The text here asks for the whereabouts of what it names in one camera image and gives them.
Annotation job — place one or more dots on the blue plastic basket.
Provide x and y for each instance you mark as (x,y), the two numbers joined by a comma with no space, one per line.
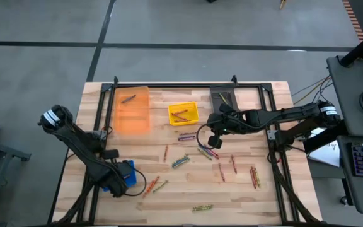
(132,181)

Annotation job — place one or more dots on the white paper sheet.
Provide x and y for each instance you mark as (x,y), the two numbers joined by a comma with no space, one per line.
(326,154)

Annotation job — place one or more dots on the yellow green crayon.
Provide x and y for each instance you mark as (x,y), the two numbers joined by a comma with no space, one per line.
(200,209)
(183,162)
(160,186)
(203,206)
(257,178)
(204,154)
(223,98)

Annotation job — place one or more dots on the black pole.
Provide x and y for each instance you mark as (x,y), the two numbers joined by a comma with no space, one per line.
(358,50)

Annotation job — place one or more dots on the purple blue crayon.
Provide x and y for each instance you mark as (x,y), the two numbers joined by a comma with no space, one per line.
(205,150)

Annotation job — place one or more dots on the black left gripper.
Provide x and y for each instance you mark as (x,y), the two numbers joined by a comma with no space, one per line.
(118,186)

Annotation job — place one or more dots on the pink red crayon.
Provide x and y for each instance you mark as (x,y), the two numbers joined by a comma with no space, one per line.
(221,172)

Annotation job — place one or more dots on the wooden stick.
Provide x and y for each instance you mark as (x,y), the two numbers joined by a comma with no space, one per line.
(283,3)

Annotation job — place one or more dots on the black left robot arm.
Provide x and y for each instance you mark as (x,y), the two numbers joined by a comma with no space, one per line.
(80,148)

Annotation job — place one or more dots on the yellow plastic basket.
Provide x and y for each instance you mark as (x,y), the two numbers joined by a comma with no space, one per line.
(192,121)

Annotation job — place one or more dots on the grey plastic bin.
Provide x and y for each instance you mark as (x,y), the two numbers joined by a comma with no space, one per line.
(214,97)

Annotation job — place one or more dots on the black diagonal bar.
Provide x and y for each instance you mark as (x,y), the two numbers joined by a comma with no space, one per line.
(323,140)

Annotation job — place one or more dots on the orange translucent plastic bin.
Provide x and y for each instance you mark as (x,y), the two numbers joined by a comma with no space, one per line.
(131,116)

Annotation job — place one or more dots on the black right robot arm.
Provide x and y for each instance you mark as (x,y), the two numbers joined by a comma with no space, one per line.
(279,115)

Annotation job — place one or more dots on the grey side cart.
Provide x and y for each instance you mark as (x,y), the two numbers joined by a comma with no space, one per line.
(5,150)

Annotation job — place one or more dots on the black caster wheel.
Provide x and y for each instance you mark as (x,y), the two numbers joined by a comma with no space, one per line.
(344,200)

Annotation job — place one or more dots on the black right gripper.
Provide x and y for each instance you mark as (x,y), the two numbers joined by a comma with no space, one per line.
(228,121)

